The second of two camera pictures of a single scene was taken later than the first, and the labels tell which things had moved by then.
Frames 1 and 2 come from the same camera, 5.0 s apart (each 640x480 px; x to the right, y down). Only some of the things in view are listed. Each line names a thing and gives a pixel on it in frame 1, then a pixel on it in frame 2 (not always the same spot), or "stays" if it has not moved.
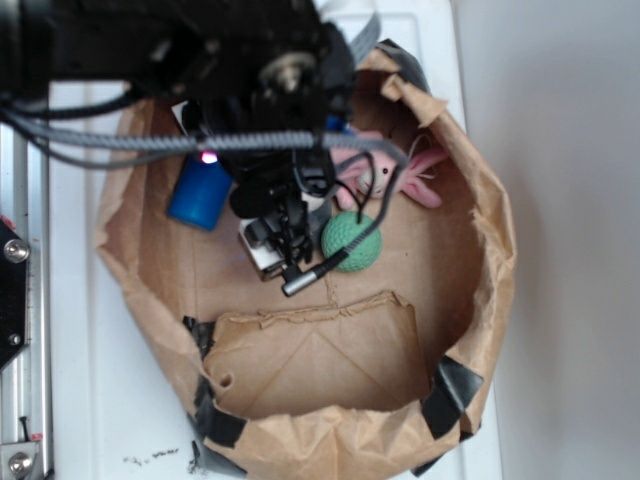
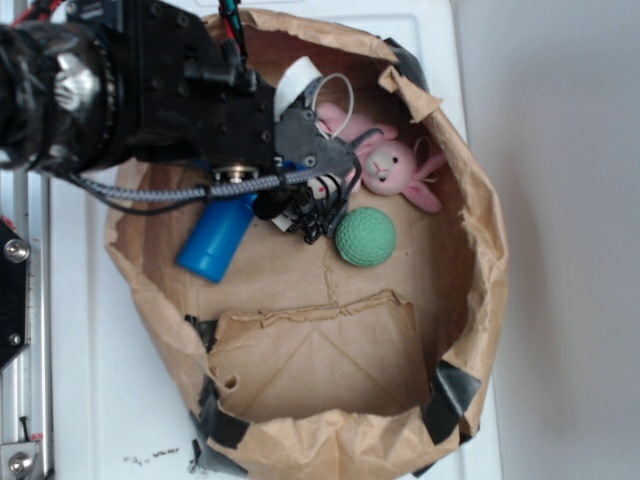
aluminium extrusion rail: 25,380 stays
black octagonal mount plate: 13,291 stays
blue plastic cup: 201,193 to 215,235
